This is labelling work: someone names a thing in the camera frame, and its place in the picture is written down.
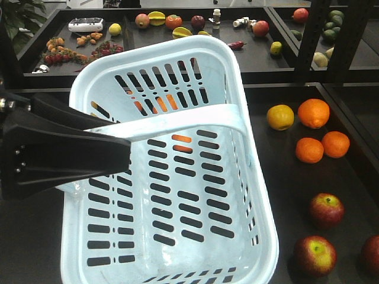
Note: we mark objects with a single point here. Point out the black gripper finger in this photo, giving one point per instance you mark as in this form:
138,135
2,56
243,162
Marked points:
46,106
38,154

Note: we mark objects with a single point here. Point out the light blue plastic basket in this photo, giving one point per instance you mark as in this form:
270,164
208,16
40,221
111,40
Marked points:
193,205

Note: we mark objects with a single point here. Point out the red chili pepper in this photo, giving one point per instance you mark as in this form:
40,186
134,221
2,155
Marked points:
237,45

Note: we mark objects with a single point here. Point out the yellow round citrus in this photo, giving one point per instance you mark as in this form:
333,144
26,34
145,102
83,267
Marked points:
280,117

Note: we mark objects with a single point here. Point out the small orange left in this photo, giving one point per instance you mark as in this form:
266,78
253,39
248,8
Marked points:
309,150

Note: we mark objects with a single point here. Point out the small orange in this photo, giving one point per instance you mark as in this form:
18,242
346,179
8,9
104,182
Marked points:
335,144
309,150

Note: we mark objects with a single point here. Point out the orange with nub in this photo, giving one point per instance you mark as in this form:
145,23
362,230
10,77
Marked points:
313,113

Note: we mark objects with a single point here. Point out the small orange right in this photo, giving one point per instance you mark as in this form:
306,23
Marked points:
335,144

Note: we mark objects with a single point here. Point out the red apple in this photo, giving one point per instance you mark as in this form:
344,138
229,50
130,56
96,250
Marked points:
315,255
326,211

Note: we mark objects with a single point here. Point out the red apple front right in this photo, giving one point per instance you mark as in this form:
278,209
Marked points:
315,255

